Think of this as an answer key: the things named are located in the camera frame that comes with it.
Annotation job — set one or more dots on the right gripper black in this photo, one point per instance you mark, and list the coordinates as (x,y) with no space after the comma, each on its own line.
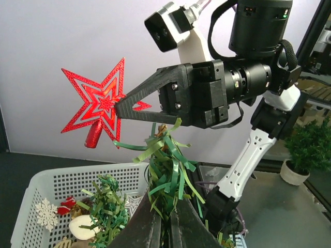
(193,92)

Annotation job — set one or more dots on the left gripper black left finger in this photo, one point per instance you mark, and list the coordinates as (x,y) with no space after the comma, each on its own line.
(143,229)

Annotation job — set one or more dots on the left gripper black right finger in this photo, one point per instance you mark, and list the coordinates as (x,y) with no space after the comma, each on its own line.
(187,229)

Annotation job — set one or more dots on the red foil star ornament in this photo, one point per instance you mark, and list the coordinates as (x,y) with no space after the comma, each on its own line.
(98,110)

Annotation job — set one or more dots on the small green christmas tree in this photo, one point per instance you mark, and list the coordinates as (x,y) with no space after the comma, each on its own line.
(168,183)

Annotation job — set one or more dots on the white plastic basket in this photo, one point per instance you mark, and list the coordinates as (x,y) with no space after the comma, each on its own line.
(56,185)

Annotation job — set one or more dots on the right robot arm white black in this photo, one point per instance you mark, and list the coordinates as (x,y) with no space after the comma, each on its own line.
(244,59)

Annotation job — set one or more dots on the silver star ornament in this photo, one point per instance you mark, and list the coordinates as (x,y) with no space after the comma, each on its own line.
(132,203)

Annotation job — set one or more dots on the wooden snowman ornament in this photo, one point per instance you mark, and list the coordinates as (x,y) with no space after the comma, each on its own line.
(80,227)

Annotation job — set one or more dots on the red bow ornament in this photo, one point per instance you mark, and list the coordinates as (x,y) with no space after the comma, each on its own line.
(66,206)

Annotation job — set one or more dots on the white wooden snowflake ornament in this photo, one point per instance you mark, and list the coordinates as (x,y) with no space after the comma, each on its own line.
(46,214)

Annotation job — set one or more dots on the potted green plant background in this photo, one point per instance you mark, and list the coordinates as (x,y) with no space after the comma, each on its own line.
(309,149)

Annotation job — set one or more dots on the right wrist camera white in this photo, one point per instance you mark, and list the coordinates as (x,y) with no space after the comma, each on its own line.
(174,27)

